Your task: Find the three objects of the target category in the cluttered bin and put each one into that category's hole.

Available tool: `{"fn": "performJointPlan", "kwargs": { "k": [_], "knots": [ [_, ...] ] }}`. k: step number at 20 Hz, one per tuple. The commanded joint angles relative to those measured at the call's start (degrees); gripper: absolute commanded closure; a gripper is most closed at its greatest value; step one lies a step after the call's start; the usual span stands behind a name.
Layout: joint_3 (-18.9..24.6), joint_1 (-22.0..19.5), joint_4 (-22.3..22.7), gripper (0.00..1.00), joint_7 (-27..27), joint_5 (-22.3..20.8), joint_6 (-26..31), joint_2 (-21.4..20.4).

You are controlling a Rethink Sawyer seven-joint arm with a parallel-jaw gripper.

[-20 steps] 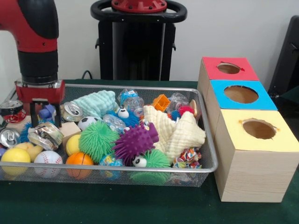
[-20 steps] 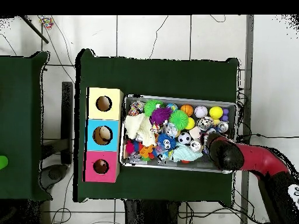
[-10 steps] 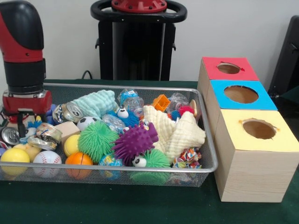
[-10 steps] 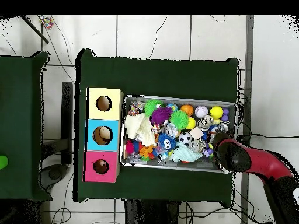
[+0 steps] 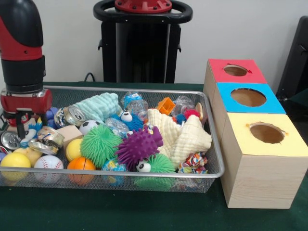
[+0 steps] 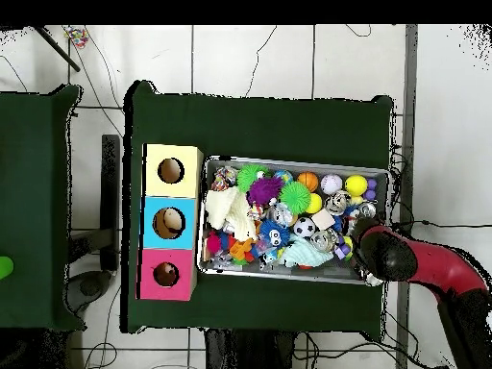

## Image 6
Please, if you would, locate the purple spiky ball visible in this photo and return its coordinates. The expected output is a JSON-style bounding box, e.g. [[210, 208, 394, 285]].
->
[[245, 176, 284, 209]]

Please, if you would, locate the white baseball toy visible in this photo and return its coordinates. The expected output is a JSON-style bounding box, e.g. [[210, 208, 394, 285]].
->
[[320, 173, 344, 196]]

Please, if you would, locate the smooth yellow ball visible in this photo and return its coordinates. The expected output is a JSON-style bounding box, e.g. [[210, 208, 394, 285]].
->
[[344, 174, 370, 198]]

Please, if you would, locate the orange basketball toy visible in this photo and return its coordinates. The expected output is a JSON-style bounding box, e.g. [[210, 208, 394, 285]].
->
[[296, 171, 320, 193]]

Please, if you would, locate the small green object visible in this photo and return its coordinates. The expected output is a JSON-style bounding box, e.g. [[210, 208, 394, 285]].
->
[[0, 256, 15, 282]]

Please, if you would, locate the orange plastic toy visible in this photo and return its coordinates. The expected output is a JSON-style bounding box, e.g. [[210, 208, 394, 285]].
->
[[227, 237, 256, 263]]

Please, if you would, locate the side table with green cloth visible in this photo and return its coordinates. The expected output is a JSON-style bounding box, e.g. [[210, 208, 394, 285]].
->
[[0, 84, 82, 333]]

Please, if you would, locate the small blue fuzzy toy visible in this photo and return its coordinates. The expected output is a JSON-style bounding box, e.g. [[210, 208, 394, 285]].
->
[[258, 220, 291, 250]]

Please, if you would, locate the black rod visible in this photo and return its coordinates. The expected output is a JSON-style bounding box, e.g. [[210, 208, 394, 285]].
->
[[30, 25, 82, 73]]

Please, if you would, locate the green spiky ball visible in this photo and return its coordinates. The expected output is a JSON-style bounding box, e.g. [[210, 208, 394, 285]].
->
[[235, 163, 270, 194], [279, 181, 312, 216]]

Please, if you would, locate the small colourful object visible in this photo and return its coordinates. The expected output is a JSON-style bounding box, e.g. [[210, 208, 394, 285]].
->
[[62, 26, 89, 49]]

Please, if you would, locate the small soccer ball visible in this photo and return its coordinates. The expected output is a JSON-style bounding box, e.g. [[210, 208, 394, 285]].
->
[[293, 216, 317, 239]]

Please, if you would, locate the cream muslin cloth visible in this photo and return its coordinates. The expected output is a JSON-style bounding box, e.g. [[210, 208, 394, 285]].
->
[[203, 185, 258, 243]]

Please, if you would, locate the black power adapter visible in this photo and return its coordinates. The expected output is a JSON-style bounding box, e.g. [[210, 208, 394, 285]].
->
[[387, 220, 415, 234]]

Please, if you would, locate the yellow tennis ball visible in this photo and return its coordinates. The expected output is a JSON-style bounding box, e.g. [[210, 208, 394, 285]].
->
[[305, 193, 324, 216]]

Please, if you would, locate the mint green cloth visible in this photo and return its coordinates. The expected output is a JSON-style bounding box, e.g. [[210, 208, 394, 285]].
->
[[280, 237, 335, 270]]

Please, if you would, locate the wooden box with three holes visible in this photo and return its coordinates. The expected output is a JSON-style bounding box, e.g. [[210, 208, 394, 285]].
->
[[137, 143, 205, 303]]

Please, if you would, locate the shallow clear mesh bin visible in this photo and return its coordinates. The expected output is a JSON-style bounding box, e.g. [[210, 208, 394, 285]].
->
[[195, 156, 389, 288]]

